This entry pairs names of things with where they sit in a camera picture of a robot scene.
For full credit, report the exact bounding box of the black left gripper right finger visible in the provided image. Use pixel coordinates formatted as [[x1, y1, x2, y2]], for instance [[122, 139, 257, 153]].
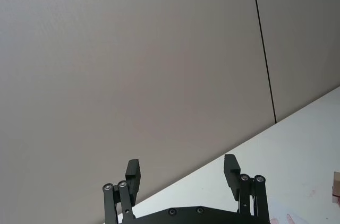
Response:
[[224, 153, 270, 221]]

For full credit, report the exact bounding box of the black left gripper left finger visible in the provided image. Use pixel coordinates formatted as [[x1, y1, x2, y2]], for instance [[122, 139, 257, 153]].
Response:
[[103, 158, 142, 224]]

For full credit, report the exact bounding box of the brown cardboard box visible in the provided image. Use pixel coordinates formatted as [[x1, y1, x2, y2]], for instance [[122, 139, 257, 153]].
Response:
[[331, 171, 340, 197]]

